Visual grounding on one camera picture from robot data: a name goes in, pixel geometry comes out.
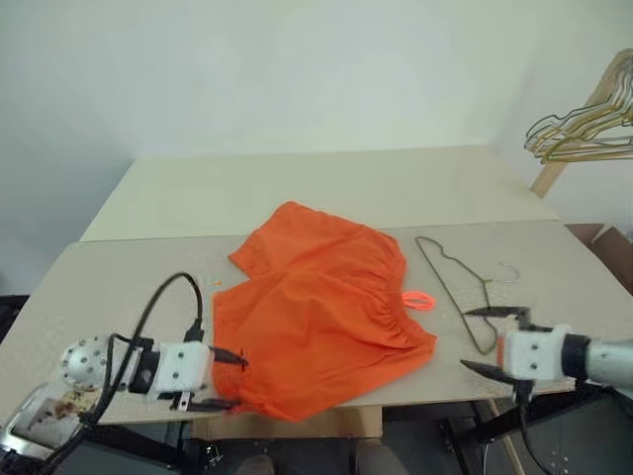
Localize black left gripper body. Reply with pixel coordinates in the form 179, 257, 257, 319
169, 389, 197, 413

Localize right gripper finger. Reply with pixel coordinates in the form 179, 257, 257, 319
464, 306, 534, 329
460, 359, 518, 385

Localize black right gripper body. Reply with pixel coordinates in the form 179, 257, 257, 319
496, 320, 555, 405

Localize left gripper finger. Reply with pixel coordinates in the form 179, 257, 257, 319
210, 347, 249, 369
187, 398, 242, 415

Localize olive wire hanger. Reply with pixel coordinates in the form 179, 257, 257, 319
414, 236, 520, 355

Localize orange shorts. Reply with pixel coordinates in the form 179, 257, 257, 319
211, 200, 439, 423

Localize thin wooden slat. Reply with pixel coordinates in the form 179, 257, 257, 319
489, 399, 526, 475

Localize dark rounded shape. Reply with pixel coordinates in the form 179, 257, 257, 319
354, 437, 412, 475
235, 452, 278, 475

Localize brown cardboard box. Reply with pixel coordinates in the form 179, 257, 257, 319
563, 223, 633, 296

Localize wooden clothes rack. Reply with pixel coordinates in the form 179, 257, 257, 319
529, 48, 633, 199

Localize bunch of hangers on rack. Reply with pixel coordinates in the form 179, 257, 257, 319
537, 68, 633, 165

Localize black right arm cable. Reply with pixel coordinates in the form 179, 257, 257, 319
516, 383, 558, 475

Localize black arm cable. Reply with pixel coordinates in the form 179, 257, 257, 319
29, 271, 206, 475
516, 383, 558, 475

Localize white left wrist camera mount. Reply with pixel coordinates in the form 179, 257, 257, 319
156, 341, 212, 401

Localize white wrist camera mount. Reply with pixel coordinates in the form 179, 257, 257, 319
502, 324, 574, 383
156, 341, 212, 401

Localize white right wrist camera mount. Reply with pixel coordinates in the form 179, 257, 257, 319
502, 324, 574, 383

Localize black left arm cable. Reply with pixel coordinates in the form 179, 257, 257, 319
29, 271, 206, 475

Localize black metal table frame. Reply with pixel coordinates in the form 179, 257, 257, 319
434, 385, 589, 444
78, 420, 199, 474

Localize gold wire hanger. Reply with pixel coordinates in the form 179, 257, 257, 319
531, 61, 633, 160

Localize grey wire hanger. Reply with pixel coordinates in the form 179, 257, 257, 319
524, 63, 633, 155

